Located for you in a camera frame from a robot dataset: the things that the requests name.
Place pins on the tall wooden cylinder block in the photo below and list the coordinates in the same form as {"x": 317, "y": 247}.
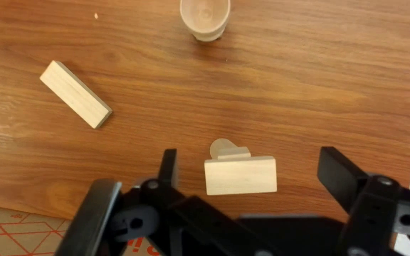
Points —
{"x": 220, "y": 145}

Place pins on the wide wooden cylinder block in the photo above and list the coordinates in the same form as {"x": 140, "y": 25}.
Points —
{"x": 206, "y": 14}

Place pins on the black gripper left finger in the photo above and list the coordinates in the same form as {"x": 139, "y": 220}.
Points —
{"x": 186, "y": 213}

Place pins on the large cardboard sheet red print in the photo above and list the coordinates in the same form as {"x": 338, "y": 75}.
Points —
{"x": 25, "y": 231}

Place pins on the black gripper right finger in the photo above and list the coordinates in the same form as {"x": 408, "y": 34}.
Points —
{"x": 367, "y": 203}

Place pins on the long wooden rectangle block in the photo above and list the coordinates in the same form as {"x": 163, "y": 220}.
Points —
{"x": 76, "y": 93}

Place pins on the short wooden cylinder block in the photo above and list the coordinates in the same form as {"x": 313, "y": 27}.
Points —
{"x": 209, "y": 35}

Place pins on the small wooden rectangle block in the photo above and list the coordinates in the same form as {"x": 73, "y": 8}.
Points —
{"x": 241, "y": 176}

